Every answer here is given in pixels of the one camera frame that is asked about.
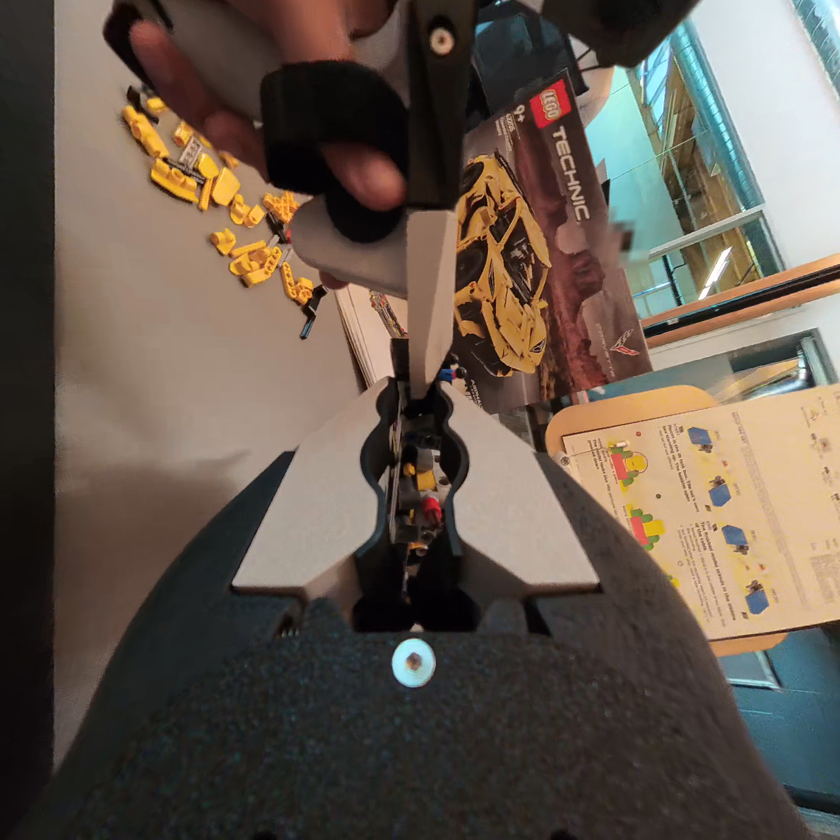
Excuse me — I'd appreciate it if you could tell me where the printed instruction sheet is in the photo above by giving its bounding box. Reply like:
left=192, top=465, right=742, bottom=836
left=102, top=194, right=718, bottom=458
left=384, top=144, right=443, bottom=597
left=561, top=385, right=840, bottom=642

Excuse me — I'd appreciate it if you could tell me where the pile of yellow lego pieces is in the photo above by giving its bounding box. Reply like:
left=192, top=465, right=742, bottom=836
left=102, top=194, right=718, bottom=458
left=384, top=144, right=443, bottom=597
left=121, top=85, right=317, bottom=307

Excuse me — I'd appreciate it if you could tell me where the lego instruction booklet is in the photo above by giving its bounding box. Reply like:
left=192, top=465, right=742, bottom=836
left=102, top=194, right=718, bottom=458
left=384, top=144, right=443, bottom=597
left=335, top=285, right=412, bottom=389

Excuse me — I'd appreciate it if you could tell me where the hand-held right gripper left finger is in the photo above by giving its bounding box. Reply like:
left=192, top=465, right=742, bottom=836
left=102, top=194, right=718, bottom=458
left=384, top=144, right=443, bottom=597
left=231, top=379, right=399, bottom=608

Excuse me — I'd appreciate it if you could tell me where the grey lego chassis assembly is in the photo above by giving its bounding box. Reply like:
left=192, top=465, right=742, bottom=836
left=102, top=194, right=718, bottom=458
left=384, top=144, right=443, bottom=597
left=387, top=367, right=471, bottom=580

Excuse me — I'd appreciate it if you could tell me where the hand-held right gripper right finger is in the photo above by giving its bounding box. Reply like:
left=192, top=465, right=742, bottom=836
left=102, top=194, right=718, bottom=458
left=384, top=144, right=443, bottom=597
left=438, top=384, right=601, bottom=610

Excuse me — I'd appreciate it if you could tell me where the person's left hand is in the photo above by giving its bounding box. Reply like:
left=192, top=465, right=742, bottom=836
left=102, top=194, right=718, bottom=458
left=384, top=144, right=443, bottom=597
left=128, top=0, right=408, bottom=291

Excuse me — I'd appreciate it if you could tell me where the dark lego set box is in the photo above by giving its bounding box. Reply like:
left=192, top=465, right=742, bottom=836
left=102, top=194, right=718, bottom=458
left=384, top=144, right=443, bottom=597
left=453, top=69, right=655, bottom=416

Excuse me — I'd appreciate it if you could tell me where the black angled lego lever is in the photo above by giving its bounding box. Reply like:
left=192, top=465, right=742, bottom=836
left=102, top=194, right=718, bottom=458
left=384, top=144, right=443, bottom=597
left=298, top=283, right=330, bottom=342

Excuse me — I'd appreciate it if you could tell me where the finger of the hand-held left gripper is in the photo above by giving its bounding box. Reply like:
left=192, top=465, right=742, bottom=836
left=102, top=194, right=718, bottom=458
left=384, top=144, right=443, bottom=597
left=403, top=209, right=459, bottom=401

